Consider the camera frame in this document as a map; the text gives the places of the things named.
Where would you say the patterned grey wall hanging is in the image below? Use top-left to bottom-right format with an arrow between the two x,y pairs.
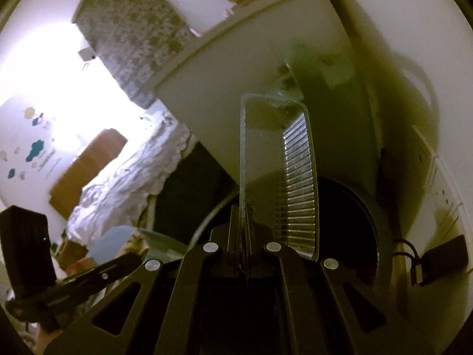
73,0 -> 196,109

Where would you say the white cabinet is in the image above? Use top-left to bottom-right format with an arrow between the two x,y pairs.
147,0 -> 377,191

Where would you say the black round trash bin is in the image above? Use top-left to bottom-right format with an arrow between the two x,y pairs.
191,175 -> 392,291

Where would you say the white rumpled bed duvet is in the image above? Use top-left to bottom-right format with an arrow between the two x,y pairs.
66,109 -> 196,248

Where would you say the wooden headboard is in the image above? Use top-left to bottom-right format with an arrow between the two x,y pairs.
49,128 -> 127,220

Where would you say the clear plastic tray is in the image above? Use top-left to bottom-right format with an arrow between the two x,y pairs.
240,94 -> 319,260

